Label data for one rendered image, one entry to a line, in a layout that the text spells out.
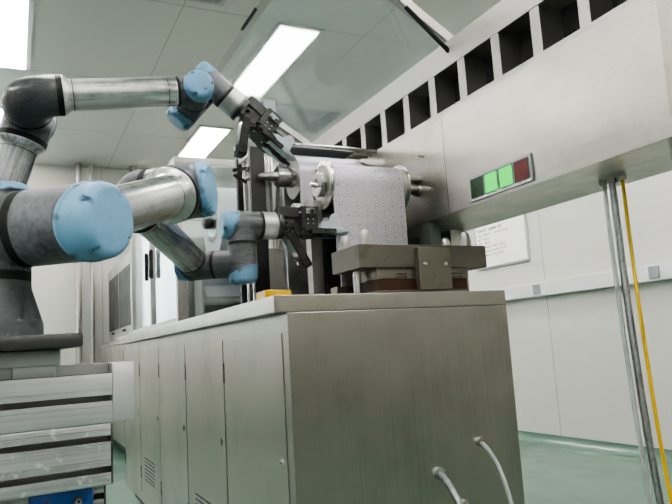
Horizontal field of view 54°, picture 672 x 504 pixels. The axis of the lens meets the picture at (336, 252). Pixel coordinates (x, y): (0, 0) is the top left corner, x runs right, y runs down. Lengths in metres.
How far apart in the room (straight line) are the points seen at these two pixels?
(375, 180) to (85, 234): 1.15
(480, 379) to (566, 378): 3.24
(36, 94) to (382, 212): 0.96
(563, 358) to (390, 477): 3.46
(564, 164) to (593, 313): 3.19
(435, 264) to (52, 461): 1.07
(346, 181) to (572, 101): 0.66
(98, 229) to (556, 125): 1.09
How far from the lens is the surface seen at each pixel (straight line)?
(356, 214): 1.93
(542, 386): 5.19
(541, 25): 1.79
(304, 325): 1.53
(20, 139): 1.78
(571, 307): 4.91
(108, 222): 1.03
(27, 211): 1.04
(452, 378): 1.73
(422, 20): 2.07
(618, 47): 1.59
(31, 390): 1.07
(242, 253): 1.74
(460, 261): 1.84
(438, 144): 2.05
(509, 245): 5.35
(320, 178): 1.94
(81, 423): 1.08
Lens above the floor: 0.78
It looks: 8 degrees up
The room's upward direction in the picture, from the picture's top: 3 degrees counter-clockwise
